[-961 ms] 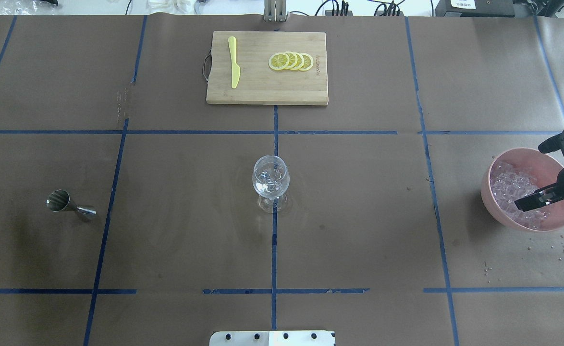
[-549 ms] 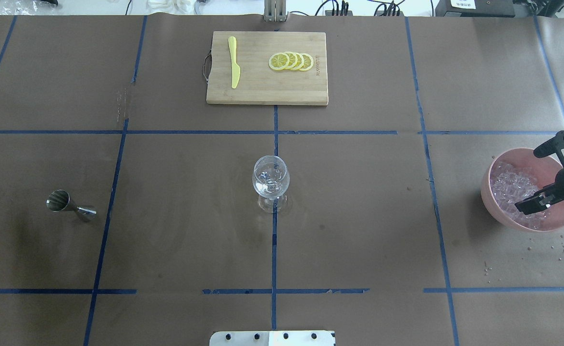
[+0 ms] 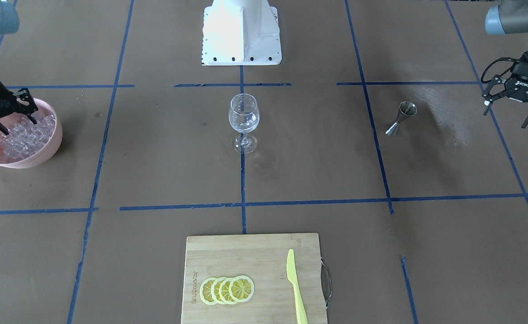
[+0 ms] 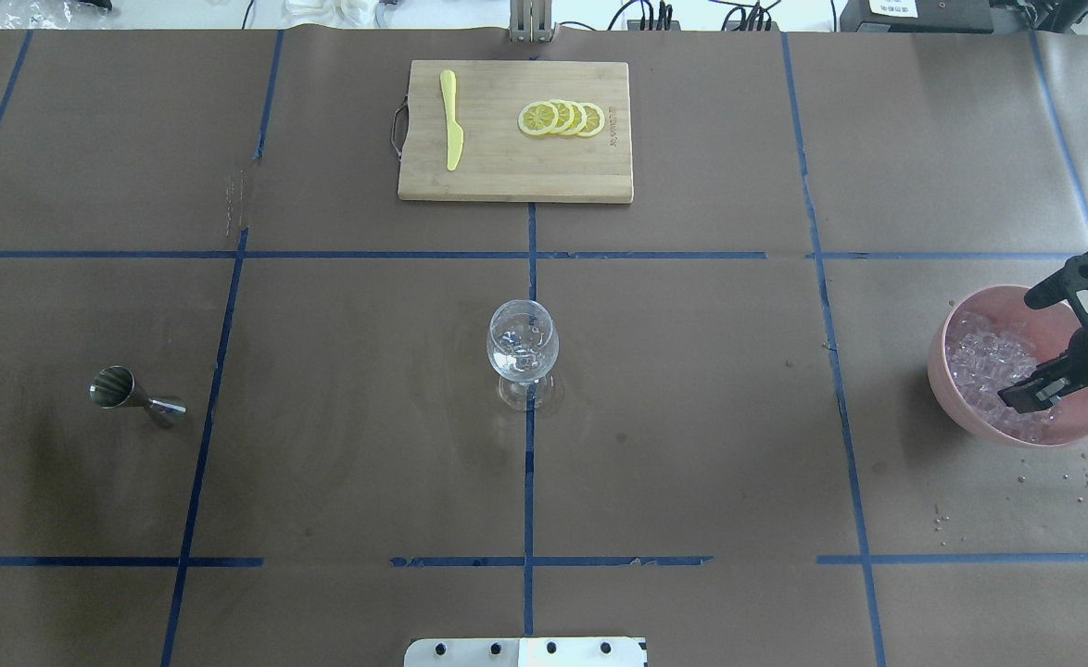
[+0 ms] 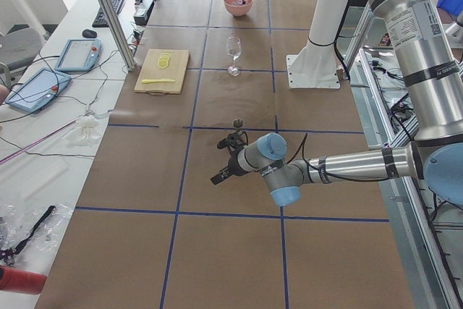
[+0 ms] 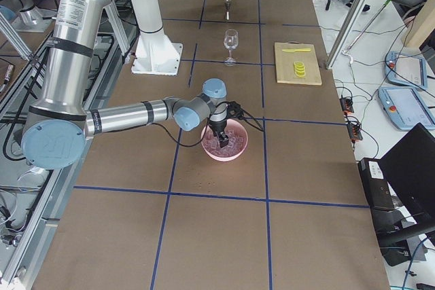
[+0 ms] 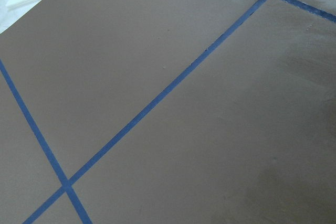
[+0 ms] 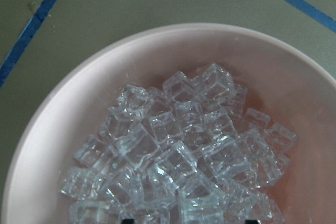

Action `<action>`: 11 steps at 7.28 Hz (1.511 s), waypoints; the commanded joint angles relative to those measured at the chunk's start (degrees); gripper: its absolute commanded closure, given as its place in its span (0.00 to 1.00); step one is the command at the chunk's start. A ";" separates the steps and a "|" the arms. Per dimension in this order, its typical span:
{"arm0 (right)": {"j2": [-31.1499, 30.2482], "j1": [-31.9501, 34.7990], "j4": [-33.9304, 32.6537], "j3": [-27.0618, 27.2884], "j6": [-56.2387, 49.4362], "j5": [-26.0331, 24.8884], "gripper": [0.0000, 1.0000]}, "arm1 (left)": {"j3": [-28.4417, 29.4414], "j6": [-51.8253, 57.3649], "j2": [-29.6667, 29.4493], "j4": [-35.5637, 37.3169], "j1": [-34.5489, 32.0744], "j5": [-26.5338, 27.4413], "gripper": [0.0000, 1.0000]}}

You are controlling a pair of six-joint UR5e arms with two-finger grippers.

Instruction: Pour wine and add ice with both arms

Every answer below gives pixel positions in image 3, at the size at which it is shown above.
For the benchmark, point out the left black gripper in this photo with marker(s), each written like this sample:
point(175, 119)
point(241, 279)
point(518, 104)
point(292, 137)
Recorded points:
point(521, 84)

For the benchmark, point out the steel double jigger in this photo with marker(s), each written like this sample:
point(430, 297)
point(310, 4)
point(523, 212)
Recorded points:
point(406, 110)

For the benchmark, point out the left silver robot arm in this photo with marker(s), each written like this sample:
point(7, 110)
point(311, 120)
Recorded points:
point(507, 77)

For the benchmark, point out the clear ice cubes pile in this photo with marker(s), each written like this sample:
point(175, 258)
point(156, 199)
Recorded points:
point(26, 138)

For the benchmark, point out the clear wine glass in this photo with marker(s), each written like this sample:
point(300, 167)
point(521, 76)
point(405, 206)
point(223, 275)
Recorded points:
point(244, 117)

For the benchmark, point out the pink plastic bowl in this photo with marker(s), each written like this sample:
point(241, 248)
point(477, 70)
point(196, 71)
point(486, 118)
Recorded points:
point(48, 150)

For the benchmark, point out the bamboo cutting board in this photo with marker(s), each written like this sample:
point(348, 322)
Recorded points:
point(262, 257)

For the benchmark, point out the yellow plastic knife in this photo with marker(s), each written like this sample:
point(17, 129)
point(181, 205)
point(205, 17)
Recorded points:
point(291, 275)

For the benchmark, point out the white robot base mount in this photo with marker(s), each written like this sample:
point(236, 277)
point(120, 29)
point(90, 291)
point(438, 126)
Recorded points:
point(241, 33)

